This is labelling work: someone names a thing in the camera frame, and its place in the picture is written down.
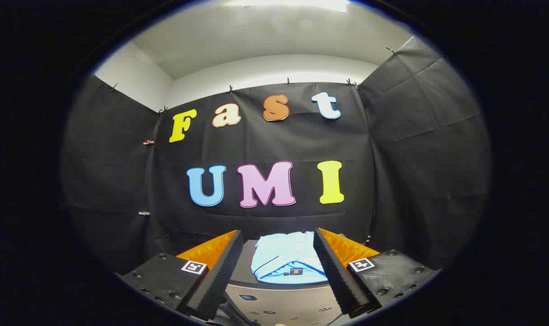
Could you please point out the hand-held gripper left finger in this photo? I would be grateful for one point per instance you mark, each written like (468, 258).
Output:
(220, 271)

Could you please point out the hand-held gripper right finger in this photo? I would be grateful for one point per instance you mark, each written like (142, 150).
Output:
(335, 276)

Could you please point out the light blue shirt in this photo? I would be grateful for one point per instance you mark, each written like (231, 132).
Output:
(283, 258)

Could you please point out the ceiling light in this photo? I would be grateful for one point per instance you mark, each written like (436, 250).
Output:
(292, 3)

